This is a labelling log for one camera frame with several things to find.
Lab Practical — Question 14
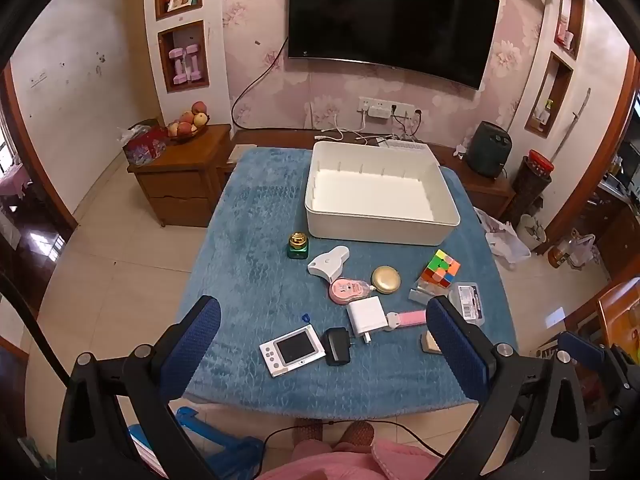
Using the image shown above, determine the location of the green jar gold lid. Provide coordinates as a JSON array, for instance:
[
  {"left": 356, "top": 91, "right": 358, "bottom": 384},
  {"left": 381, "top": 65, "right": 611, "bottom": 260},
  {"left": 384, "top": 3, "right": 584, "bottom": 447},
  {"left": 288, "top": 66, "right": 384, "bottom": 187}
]
[{"left": 287, "top": 231, "right": 311, "bottom": 261}]

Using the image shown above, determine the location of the red tissue box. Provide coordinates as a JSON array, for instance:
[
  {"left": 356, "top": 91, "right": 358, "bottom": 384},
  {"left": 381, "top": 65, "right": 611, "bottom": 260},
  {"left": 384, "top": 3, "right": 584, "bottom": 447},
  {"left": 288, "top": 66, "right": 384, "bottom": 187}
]
[{"left": 122, "top": 119, "right": 170, "bottom": 166}]

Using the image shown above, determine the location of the small white bucket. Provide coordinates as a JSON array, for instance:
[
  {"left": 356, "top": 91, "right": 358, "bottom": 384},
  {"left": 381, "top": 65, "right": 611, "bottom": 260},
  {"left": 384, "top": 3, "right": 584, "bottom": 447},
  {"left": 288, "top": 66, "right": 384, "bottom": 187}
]
[{"left": 517, "top": 214, "right": 548, "bottom": 251}]

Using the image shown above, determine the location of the white charger plug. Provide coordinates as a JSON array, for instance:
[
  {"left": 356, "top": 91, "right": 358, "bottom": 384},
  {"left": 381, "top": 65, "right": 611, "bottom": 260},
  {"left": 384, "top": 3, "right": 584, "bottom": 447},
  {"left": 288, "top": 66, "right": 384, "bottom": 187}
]
[{"left": 347, "top": 297, "right": 389, "bottom": 345}]

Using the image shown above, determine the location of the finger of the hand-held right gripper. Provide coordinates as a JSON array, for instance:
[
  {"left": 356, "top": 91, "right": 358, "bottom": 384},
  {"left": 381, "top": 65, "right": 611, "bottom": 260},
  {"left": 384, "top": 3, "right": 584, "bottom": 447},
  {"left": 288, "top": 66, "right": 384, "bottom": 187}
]
[{"left": 560, "top": 331, "right": 607, "bottom": 367}]

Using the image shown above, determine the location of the gold round compact case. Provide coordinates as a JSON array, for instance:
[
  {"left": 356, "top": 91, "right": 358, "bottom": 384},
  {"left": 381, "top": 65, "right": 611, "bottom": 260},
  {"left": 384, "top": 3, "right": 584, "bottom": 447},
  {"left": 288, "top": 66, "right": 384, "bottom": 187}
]
[{"left": 371, "top": 265, "right": 401, "bottom": 295}]

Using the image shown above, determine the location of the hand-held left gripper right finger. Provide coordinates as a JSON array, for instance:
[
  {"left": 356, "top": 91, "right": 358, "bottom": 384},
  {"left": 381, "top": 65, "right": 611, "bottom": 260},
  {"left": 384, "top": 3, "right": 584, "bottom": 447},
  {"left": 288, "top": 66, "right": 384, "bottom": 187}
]
[{"left": 425, "top": 295, "right": 601, "bottom": 480}]

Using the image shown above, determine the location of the black strap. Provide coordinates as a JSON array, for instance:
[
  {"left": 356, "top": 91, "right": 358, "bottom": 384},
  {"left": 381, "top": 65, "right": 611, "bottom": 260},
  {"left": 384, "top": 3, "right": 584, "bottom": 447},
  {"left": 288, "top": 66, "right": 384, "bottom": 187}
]
[{"left": 0, "top": 270, "right": 71, "bottom": 386}]

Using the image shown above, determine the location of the black television cable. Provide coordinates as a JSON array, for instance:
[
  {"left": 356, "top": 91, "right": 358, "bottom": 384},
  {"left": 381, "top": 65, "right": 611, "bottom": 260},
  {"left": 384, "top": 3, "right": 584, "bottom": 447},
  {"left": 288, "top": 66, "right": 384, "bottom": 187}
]
[{"left": 231, "top": 35, "right": 291, "bottom": 131}]

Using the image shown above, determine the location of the clear case with label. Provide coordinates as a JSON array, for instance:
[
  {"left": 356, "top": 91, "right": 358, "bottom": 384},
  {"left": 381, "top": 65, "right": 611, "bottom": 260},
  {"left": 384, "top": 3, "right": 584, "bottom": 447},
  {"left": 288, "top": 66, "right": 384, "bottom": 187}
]
[{"left": 449, "top": 282, "right": 487, "bottom": 326}]

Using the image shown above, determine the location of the pink correction tape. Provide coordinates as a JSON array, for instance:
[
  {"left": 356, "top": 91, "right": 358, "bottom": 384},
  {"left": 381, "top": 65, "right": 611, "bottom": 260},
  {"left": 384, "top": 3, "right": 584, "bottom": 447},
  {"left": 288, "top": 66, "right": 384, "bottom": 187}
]
[{"left": 328, "top": 277, "right": 376, "bottom": 305}]

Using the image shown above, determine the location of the white handheld game console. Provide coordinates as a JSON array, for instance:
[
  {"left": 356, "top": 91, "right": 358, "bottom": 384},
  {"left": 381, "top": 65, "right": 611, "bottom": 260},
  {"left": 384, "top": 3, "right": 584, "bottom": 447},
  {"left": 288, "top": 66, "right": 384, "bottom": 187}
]
[{"left": 259, "top": 324, "right": 327, "bottom": 378}]

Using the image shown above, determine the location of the pink dumbbell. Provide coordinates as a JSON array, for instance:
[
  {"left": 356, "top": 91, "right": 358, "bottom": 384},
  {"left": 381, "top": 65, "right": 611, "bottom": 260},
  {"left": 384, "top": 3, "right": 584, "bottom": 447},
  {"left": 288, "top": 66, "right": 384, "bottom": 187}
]
[
  {"left": 169, "top": 47, "right": 187, "bottom": 85},
  {"left": 184, "top": 44, "right": 206, "bottom": 82}
]

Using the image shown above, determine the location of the white plastic bag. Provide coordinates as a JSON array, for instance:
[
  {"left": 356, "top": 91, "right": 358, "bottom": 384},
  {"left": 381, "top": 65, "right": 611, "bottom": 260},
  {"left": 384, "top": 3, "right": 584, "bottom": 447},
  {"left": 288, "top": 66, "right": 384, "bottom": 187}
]
[{"left": 475, "top": 207, "right": 532, "bottom": 263}]

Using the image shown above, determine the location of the wooden side cabinet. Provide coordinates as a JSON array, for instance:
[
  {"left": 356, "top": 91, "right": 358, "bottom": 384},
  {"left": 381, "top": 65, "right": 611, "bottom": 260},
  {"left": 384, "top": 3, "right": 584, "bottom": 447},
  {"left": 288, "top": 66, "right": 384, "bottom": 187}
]
[{"left": 126, "top": 124, "right": 233, "bottom": 228}]

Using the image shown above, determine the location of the white charging cable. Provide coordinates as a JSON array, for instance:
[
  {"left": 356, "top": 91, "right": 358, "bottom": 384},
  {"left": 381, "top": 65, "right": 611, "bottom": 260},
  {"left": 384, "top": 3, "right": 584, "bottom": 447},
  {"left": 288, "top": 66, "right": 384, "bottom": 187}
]
[{"left": 312, "top": 110, "right": 371, "bottom": 143}]

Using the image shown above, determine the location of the bowl of apples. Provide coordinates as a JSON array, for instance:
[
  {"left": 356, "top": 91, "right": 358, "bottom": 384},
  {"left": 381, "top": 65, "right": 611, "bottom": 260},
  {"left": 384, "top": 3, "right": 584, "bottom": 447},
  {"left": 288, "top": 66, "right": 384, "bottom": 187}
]
[{"left": 166, "top": 101, "right": 211, "bottom": 143}]

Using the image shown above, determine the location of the low wooden television bench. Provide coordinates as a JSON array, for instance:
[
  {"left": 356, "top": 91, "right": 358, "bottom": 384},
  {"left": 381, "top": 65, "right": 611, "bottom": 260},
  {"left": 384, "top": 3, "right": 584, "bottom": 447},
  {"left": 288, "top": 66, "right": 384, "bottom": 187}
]
[{"left": 230, "top": 130, "right": 516, "bottom": 221}]

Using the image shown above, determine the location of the white power strip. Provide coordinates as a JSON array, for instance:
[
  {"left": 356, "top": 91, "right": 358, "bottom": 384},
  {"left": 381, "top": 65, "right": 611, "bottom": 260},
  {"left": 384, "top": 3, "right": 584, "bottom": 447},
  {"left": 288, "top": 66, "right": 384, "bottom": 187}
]
[{"left": 377, "top": 137, "right": 431, "bottom": 151}]

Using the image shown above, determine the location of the white plastic storage box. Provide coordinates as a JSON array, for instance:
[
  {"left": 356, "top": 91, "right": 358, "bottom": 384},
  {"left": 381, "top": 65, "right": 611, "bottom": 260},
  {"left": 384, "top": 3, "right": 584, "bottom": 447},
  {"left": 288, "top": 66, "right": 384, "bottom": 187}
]
[{"left": 304, "top": 141, "right": 461, "bottom": 247}]

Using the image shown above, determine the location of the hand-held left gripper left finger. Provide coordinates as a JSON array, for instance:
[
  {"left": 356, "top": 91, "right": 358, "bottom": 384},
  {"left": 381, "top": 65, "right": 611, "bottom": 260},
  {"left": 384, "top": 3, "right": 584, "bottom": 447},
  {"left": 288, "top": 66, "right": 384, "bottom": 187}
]
[{"left": 56, "top": 295, "right": 222, "bottom": 480}]

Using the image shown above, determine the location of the white wall outlet strip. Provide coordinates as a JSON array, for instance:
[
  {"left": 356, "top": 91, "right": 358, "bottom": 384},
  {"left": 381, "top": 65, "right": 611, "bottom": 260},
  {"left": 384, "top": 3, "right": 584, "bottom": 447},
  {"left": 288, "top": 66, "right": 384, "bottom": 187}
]
[{"left": 357, "top": 96, "right": 416, "bottom": 120}]

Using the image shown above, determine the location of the clear plastic bag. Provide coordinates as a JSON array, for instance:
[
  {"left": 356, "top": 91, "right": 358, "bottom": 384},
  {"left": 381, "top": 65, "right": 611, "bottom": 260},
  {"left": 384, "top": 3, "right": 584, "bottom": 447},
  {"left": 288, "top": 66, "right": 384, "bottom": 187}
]
[{"left": 547, "top": 232, "right": 596, "bottom": 271}]

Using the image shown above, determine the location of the wooden chair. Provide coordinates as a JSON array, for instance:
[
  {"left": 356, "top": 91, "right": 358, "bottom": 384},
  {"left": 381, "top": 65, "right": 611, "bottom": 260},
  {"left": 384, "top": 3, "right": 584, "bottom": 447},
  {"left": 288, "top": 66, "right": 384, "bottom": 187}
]
[{"left": 597, "top": 277, "right": 640, "bottom": 346}]

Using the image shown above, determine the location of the black flat screen television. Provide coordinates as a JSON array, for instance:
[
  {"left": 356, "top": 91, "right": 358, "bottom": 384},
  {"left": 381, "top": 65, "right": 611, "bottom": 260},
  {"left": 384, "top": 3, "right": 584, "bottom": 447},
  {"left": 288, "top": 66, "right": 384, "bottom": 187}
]
[{"left": 287, "top": 0, "right": 501, "bottom": 91}]

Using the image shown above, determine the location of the black floor cable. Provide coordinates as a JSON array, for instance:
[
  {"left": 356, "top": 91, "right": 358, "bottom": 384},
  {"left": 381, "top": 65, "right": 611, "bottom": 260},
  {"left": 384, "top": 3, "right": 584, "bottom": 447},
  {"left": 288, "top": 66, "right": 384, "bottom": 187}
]
[{"left": 262, "top": 419, "right": 443, "bottom": 458}]

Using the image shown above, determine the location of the colourful puzzle cube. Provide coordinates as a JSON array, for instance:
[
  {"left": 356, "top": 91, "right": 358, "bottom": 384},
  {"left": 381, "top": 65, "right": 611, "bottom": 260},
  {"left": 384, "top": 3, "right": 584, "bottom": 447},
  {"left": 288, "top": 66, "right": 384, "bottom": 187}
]
[{"left": 419, "top": 249, "right": 462, "bottom": 290}]

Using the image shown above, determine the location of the blue plastic stool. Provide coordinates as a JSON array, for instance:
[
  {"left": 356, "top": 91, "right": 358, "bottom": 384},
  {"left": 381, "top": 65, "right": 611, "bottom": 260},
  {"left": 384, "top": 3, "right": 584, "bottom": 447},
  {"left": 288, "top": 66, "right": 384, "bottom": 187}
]
[{"left": 127, "top": 406, "right": 263, "bottom": 480}]

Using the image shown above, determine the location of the pink fleece garment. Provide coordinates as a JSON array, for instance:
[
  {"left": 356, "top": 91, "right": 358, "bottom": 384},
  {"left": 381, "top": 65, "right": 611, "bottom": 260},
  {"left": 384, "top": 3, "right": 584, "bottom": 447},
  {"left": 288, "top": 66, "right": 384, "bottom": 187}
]
[{"left": 255, "top": 437, "right": 443, "bottom": 480}]

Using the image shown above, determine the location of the black power adapter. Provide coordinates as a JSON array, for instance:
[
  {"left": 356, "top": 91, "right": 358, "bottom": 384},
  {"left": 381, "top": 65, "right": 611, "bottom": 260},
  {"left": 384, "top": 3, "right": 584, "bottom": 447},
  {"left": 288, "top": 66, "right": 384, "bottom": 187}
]
[{"left": 324, "top": 327, "right": 354, "bottom": 367}]

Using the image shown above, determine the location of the dark wicker basket red rim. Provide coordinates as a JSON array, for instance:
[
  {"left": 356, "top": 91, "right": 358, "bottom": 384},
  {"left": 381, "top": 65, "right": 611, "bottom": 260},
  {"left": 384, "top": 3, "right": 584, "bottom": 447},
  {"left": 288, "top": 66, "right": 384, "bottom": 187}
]
[{"left": 510, "top": 149, "right": 555, "bottom": 221}]

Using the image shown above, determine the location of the blue fluffy blanket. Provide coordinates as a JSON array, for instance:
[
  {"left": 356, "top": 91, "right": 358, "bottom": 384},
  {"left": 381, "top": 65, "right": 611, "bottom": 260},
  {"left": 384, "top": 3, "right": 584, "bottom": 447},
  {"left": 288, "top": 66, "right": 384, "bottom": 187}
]
[{"left": 181, "top": 146, "right": 518, "bottom": 406}]

